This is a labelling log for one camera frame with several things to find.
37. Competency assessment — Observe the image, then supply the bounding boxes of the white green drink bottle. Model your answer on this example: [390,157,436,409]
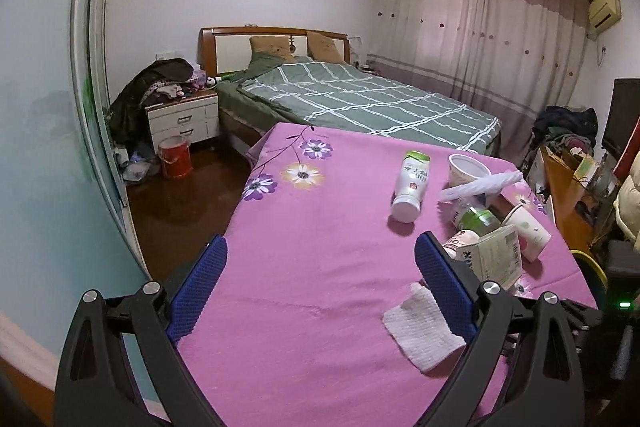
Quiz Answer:
[390,150,431,225]

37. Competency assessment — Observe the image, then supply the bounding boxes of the yellow rimmed trash bin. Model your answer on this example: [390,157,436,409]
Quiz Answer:
[570,249,608,308]

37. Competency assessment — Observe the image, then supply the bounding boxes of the white crumpled tissue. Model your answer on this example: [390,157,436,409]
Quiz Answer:
[382,283,466,373]

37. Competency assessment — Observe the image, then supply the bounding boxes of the white green paper box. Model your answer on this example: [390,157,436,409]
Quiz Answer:
[444,225,523,291]

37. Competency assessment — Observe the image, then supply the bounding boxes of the white paper cup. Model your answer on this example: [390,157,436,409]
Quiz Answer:
[502,204,551,262]

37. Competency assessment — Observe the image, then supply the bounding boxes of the sliding wardrobe door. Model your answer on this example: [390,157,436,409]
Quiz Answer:
[1,0,144,353]

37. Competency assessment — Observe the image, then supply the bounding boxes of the clear green label cup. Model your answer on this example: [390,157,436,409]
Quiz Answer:
[450,198,501,236]

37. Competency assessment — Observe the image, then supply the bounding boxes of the wooden desk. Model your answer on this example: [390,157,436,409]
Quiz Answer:
[540,147,593,254]

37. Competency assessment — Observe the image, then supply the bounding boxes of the white twisted plastic wrapper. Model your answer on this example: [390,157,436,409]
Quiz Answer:
[438,170,523,202]

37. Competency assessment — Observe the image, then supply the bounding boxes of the cream and red puffer jacket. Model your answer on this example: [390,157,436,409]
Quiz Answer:
[614,153,640,251]

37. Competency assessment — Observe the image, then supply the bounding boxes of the pink floral tablecloth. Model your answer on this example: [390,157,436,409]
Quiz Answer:
[174,121,599,427]

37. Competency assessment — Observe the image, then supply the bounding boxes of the white yogurt tub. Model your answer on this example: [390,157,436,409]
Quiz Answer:
[448,154,491,187]

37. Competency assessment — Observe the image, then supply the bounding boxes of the red bucket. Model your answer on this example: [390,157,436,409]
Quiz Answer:
[157,135,192,179]

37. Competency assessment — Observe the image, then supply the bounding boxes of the dark clothes on nightstand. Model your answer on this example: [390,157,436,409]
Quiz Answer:
[108,58,206,153]

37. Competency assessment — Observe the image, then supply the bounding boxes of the pile of clothes on desk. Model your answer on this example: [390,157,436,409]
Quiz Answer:
[529,106,599,154]

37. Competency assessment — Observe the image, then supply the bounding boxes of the white nightstand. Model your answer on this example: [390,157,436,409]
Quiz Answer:
[146,90,220,150]

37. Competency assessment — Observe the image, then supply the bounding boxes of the black television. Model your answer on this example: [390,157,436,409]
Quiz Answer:
[602,78,640,159]

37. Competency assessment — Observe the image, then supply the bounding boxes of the bed with green plaid duvet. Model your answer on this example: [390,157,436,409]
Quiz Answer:
[198,25,501,156]

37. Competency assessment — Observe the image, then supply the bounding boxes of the pink curtain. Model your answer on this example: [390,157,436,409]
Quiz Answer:
[369,0,590,164]

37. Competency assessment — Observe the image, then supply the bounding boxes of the left brown pillow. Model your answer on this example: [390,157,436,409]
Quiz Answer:
[250,36,296,63]

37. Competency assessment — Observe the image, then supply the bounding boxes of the brown pillow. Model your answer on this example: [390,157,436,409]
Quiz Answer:
[250,36,296,63]
[307,31,344,64]

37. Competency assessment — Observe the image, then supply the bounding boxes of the air conditioner unit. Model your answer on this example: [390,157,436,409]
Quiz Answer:
[588,0,622,32]

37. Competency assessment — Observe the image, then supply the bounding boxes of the right brown pillow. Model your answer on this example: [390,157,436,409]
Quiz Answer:
[307,31,344,64]

